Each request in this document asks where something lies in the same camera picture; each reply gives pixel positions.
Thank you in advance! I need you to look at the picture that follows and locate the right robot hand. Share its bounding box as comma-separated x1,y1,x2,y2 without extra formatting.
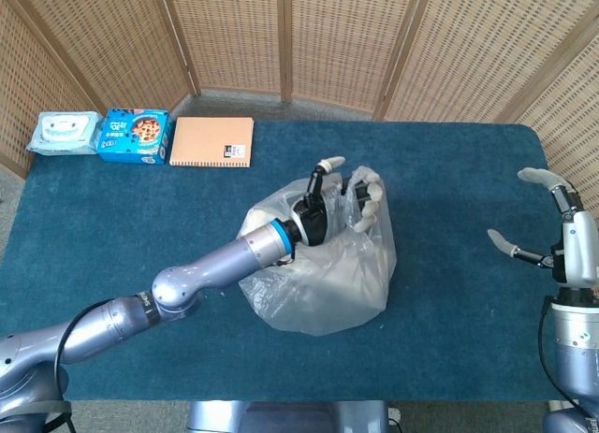
486,166,599,288

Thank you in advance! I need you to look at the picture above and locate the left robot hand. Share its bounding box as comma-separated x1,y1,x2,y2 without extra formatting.
287,155,387,248

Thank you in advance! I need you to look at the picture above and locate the clear plastic bag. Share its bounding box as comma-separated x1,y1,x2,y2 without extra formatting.
237,166,398,337

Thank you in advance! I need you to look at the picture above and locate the brown spiral notebook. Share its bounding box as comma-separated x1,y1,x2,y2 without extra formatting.
168,116,256,168

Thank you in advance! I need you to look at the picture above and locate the teal table cloth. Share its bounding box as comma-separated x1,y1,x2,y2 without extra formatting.
0,120,570,403

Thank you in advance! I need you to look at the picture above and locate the woven wooden folding screen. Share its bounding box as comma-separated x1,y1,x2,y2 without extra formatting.
0,0,599,209

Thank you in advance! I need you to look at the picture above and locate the grey robot torso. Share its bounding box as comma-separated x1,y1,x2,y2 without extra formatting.
186,399,392,433

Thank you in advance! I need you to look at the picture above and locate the blue cookie box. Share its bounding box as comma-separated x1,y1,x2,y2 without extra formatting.
96,108,173,166

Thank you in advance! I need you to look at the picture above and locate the white wet wipes pack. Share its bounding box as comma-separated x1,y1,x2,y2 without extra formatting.
26,110,104,156

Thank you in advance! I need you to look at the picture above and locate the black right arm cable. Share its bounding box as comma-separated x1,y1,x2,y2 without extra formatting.
536,296,582,418

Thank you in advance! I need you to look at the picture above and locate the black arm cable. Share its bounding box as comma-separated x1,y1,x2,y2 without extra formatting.
52,299,110,404
536,296,582,418

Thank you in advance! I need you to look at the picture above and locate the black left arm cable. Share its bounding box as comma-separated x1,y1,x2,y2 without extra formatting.
52,299,110,404

